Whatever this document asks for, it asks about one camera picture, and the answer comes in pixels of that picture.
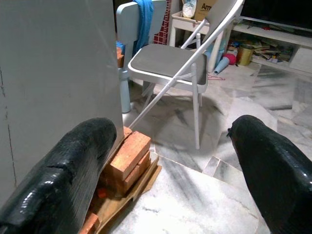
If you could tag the blue cloth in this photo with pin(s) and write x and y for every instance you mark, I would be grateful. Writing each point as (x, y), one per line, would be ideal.
(146, 24)

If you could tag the white folding chair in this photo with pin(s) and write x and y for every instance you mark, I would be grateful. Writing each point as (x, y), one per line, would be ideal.
(165, 61)

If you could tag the gold tin can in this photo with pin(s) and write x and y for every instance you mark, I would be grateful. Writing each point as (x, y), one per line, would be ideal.
(245, 56)

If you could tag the white plastic bag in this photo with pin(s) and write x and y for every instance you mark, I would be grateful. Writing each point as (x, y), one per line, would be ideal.
(188, 9)

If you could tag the white side table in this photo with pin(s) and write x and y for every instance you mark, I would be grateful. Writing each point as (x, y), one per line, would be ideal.
(182, 23)

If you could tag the light blue cone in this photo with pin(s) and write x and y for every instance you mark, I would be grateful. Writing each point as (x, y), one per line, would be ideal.
(220, 66)

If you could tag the pile of books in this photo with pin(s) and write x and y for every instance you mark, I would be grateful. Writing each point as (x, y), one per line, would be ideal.
(268, 52)

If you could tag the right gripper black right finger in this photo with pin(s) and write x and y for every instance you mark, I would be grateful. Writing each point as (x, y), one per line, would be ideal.
(275, 170)

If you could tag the pink ball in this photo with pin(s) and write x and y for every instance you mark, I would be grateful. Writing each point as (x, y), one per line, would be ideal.
(230, 59)

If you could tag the small orange object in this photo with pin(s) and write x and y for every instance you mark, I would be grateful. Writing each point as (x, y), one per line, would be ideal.
(101, 193)

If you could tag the brown cardboard box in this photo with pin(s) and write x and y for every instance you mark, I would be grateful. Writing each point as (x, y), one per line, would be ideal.
(204, 9)

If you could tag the light blue child chair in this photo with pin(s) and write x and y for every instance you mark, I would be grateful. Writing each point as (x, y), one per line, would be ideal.
(125, 22)

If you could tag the white television bench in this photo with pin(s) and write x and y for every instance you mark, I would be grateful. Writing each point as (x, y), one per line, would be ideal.
(302, 58)

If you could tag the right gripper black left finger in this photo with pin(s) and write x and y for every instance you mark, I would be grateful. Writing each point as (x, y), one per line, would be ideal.
(56, 175)

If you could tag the red clay brick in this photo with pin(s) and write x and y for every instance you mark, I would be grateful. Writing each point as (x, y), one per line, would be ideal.
(131, 153)
(91, 223)
(132, 181)

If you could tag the black television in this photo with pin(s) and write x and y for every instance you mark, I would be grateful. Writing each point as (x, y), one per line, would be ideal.
(275, 12)

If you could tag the red checked panel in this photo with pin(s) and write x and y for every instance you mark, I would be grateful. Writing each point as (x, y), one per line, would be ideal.
(163, 31)

